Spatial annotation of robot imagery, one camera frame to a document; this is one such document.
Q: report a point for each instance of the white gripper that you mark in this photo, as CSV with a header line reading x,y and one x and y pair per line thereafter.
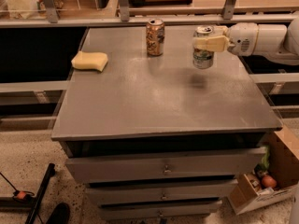
x,y
242,39

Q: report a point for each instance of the middle grey drawer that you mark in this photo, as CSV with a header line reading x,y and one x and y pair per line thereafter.
x,y
161,192

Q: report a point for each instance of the silver green 7up can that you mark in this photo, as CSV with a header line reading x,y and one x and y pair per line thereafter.
x,y
202,58

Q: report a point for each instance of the red apple in box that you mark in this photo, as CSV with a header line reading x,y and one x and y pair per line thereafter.
x,y
269,182

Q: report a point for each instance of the metal railing frame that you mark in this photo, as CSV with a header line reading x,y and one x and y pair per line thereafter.
x,y
44,13

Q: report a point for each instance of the black tripod leg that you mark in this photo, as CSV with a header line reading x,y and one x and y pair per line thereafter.
x,y
50,172

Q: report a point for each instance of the yellow sponge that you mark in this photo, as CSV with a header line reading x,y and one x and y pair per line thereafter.
x,y
90,61

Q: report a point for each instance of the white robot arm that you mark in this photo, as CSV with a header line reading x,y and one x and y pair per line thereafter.
x,y
278,43

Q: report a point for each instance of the cardboard box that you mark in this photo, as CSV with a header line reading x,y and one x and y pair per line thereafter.
x,y
249,194

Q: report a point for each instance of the grey drawer cabinet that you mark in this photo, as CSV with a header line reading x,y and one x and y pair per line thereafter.
x,y
141,105

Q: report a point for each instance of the top grey drawer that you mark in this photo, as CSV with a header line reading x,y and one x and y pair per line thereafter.
x,y
164,165

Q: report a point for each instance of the bottom grey drawer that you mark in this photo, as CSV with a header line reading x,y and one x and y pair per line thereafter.
x,y
159,210

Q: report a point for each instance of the orange brown soda can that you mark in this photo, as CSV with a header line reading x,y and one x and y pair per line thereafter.
x,y
155,37

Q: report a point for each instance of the grey drawer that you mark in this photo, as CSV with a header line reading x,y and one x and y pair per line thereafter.
x,y
159,210
164,165
161,192

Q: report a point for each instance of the black shoe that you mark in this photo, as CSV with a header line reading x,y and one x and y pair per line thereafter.
x,y
60,214

